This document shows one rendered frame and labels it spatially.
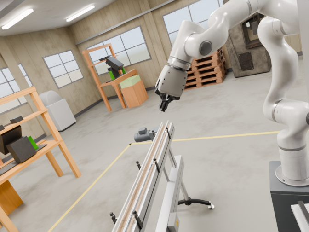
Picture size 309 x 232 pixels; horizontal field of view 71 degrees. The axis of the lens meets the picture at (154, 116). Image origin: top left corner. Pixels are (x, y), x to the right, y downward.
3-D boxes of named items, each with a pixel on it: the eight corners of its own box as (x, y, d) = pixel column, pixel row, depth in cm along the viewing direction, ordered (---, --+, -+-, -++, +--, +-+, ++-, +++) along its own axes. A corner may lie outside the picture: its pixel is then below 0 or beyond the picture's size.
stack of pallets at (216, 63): (229, 72, 680) (221, 41, 648) (224, 82, 603) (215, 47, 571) (187, 82, 752) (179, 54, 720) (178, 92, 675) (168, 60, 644)
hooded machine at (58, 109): (66, 124, 795) (48, 89, 752) (77, 122, 763) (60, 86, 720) (51, 133, 740) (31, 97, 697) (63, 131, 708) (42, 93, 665)
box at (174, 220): (177, 235, 152) (174, 225, 149) (171, 235, 153) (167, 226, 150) (180, 221, 162) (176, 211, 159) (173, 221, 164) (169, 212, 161)
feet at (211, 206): (214, 210, 218) (211, 199, 213) (168, 213, 234) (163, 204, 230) (214, 204, 225) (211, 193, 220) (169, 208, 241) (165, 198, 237)
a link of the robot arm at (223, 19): (268, 20, 75) (200, 66, 71) (235, 18, 88) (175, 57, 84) (266, -7, 70) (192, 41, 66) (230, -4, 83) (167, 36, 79)
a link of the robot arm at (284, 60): (287, 130, 97) (259, 122, 112) (306, 122, 100) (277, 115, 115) (281, 10, 82) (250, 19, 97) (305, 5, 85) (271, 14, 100)
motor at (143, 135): (161, 140, 211) (157, 127, 207) (135, 145, 221) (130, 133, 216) (163, 134, 222) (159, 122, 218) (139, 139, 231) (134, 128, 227)
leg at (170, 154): (192, 206, 222) (169, 142, 197) (184, 207, 225) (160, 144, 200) (193, 200, 230) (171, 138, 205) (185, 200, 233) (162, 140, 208)
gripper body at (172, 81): (185, 67, 85) (175, 94, 88) (163, 59, 82) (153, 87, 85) (194, 71, 79) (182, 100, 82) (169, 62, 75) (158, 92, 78)
